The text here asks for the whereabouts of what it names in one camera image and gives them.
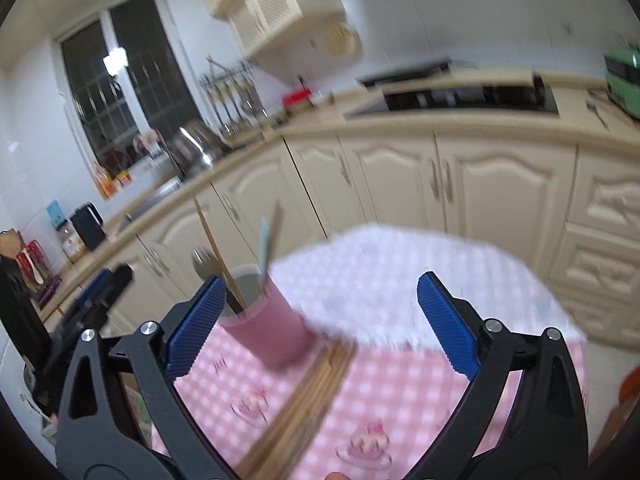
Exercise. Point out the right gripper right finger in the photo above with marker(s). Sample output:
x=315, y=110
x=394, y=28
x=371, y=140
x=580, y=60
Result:
x=522, y=414

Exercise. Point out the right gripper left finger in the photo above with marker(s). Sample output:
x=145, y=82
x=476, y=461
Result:
x=98, y=437

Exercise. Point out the kitchen window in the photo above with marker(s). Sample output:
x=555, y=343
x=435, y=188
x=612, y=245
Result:
x=124, y=79

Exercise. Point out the black electric kettle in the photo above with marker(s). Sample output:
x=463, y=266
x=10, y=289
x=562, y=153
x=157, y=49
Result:
x=88, y=223

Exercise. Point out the pink checkered tablecloth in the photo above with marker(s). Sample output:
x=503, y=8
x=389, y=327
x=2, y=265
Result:
x=390, y=407

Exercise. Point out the metal spoon in cup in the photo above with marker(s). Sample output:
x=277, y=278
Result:
x=205, y=264

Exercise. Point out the orange oil bottle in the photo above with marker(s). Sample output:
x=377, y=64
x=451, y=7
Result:
x=106, y=185

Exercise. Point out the steel sink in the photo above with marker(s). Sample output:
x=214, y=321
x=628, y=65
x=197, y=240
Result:
x=150, y=201

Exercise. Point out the chopsticks in cup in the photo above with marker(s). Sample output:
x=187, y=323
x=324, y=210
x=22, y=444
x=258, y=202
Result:
x=238, y=304

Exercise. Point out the bundle of wooden chopsticks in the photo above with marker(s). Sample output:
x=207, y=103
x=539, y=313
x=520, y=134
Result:
x=279, y=449

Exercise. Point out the pink utensil cup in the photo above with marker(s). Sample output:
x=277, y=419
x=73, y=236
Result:
x=270, y=329

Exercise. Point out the stainless steel pot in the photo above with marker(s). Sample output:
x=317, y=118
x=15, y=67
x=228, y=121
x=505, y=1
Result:
x=196, y=148

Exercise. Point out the white fringed cloth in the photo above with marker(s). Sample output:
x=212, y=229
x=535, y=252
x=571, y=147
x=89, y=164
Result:
x=385, y=286

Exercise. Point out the cream lower cabinets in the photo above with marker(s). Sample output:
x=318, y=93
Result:
x=563, y=199

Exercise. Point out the red box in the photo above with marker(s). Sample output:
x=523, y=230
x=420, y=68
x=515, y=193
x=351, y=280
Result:
x=296, y=99

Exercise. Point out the black gas stove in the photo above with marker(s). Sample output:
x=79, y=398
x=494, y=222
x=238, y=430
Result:
x=533, y=97

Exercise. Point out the black induction cooker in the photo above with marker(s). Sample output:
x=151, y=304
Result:
x=408, y=73

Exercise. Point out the green electric cooker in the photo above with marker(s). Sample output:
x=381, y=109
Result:
x=623, y=79

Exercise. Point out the round bamboo trivet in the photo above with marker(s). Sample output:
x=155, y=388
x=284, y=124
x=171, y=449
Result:
x=341, y=40

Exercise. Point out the light blue handled utensil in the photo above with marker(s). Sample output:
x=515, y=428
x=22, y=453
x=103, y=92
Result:
x=264, y=246

